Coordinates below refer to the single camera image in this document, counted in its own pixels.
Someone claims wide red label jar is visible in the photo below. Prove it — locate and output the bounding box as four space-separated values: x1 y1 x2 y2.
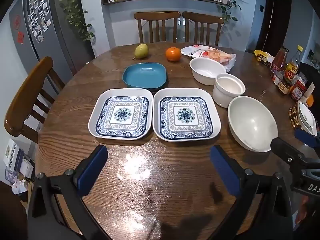
290 75 307 102

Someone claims large white bowl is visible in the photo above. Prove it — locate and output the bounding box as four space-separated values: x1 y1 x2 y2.
227 96 279 153

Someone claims white snack bag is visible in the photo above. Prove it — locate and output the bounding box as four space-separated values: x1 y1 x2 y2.
180 44 237 73

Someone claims white patterned serving bowl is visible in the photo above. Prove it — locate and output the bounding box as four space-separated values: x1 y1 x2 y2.
296 100 317 134

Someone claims grey refrigerator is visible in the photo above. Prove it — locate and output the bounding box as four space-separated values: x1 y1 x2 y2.
9 0 97 75

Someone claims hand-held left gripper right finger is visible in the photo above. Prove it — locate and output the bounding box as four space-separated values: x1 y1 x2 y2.
210 144 293 240

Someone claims green pear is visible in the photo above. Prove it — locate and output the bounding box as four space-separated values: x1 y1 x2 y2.
132 44 150 60

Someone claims cluster of photo magnets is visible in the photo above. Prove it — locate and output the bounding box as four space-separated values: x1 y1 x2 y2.
26 0 52 43

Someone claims beaded wooden trivet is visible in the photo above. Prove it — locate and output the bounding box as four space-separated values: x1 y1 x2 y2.
288 105 304 132

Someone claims trailing green vine plant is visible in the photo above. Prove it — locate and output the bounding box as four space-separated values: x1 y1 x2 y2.
61 0 95 42

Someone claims yellow snack packet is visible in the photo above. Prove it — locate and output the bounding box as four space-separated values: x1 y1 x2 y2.
253 49 275 67

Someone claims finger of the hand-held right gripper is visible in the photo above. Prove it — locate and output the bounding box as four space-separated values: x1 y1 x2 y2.
270 137 307 166
294 128 320 148

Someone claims round red decal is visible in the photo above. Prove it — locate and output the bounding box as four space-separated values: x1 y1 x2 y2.
12 14 22 30

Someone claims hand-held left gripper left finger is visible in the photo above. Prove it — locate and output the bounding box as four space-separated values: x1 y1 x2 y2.
27 144 108 240

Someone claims white ceramic ramekin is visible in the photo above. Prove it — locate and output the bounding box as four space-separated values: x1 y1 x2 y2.
212 73 246 108

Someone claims small-leaved hanging vine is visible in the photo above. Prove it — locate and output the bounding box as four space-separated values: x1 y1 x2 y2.
220 0 243 25

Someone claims blue patterned square plate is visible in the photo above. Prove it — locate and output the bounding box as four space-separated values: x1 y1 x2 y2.
153 87 222 142
88 88 153 139

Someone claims dark wooden door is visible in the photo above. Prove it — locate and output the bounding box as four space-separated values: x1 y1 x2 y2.
255 0 292 53

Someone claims person's right hand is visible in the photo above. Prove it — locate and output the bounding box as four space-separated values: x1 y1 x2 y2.
295 196 312 232

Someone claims wooden dining chair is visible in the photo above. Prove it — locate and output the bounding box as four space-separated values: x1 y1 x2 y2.
134 11 181 44
4 56 66 144
182 11 224 47

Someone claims brown label sauce jar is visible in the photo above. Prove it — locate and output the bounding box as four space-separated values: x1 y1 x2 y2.
278 79 293 95

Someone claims crumpled white paper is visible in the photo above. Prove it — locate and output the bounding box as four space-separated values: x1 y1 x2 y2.
11 179 30 195

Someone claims small white bowl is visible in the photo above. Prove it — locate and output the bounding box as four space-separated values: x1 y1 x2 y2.
189 57 227 85

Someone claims plain white cardboard box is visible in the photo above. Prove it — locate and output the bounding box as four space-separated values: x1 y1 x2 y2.
20 155 35 179

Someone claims small red label jar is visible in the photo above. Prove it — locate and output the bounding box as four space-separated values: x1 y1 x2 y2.
272 72 283 87

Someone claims yellow-capped oil bottle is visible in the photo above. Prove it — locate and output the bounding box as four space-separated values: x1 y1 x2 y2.
284 45 304 85

